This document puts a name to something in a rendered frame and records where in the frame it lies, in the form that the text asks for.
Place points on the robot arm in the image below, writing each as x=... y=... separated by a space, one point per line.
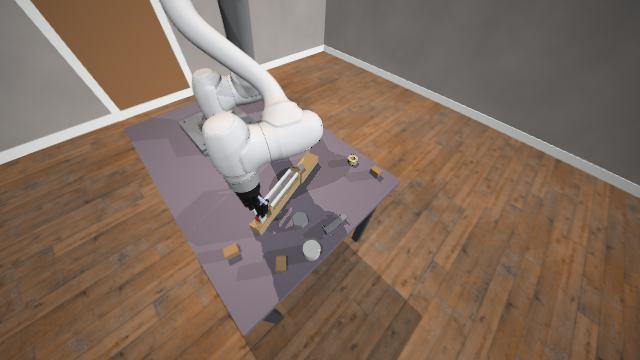
x=235 y=148

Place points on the white cylinder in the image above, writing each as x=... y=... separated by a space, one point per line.
x=311 y=250

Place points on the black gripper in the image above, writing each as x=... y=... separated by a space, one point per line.
x=255 y=199

